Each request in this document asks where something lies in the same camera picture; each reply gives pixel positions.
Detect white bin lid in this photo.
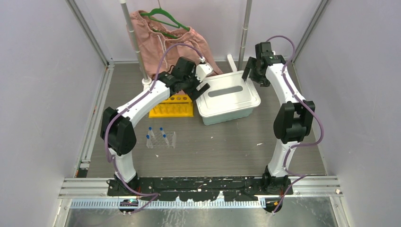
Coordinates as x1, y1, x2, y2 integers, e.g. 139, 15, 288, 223
196, 70, 261, 115

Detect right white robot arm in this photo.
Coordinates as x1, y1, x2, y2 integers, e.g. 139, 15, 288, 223
242, 42, 315, 194

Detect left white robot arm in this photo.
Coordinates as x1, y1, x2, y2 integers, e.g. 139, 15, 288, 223
101, 57, 214, 195

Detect white rack foot right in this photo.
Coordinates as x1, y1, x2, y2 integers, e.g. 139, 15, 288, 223
227, 54, 237, 72

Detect yellow test tube rack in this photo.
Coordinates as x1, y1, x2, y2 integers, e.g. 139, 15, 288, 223
148, 95, 194, 118

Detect teal plastic bin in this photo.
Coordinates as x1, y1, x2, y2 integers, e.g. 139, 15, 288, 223
197, 105, 258, 125

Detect left metal rack pole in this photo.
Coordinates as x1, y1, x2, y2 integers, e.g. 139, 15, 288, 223
119, 0, 149, 79

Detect metal rack pole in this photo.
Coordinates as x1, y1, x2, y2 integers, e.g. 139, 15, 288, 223
237, 0, 253, 70
119, 0, 149, 79

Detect pink shorts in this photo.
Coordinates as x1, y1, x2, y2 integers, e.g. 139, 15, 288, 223
130, 10, 223, 78

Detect right metal rack pole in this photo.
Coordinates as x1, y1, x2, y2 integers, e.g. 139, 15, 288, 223
237, 0, 253, 70

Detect clear acrylic tube rack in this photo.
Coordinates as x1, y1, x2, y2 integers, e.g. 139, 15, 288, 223
151, 131, 177, 149

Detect green clothes hanger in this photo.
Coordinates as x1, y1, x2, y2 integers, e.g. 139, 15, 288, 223
140, 8, 191, 40

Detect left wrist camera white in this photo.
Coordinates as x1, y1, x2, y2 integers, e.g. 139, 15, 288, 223
195, 63, 214, 82

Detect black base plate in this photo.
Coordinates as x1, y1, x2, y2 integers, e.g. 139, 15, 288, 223
108, 176, 294, 203

